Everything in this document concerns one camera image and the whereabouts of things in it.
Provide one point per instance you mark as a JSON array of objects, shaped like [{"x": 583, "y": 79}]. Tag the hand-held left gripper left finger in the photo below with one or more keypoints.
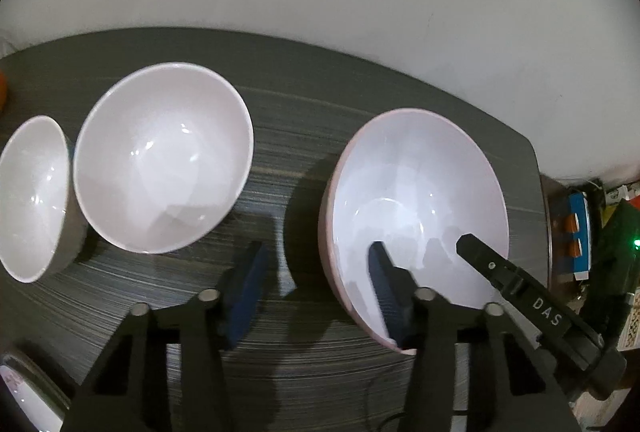
[{"x": 247, "y": 297}]

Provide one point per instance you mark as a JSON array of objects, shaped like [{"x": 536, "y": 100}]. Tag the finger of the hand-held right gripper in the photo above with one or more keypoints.
[{"x": 525, "y": 294}]

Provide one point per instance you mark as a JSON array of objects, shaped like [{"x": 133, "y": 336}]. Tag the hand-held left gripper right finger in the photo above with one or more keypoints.
[{"x": 387, "y": 292}]

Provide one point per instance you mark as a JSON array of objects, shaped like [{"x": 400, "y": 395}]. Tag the pink bowl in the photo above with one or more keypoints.
[{"x": 420, "y": 182}]

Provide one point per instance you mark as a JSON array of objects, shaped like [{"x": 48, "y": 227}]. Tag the white printed bowl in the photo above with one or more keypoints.
[
  {"x": 32, "y": 197},
  {"x": 160, "y": 152}
]

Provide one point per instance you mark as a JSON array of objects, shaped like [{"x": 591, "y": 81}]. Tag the white plate pink flowers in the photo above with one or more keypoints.
[{"x": 25, "y": 392}]

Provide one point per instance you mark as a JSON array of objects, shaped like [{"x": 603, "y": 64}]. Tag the blue box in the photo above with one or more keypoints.
[{"x": 580, "y": 222}]

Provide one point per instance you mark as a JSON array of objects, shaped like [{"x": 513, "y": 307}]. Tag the orange lidded cup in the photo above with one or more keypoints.
[{"x": 2, "y": 92}]

